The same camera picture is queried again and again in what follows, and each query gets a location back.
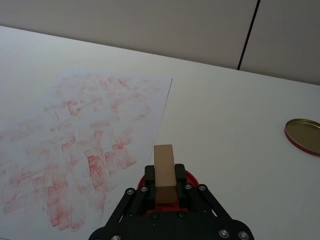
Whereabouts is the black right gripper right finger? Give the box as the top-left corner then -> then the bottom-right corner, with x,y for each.
174,163 -> 256,240

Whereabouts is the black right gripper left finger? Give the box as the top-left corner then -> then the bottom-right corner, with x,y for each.
87,164 -> 157,240

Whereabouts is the wooden stamp block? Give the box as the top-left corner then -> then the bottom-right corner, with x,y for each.
153,144 -> 179,205

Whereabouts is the round red ink pad tin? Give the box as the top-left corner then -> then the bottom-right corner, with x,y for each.
136,171 -> 201,216

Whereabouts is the white paper with red stamp prints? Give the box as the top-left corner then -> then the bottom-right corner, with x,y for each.
0,65 -> 174,237

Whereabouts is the round gold tin lid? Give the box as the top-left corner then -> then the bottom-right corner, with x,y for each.
284,118 -> 320,158

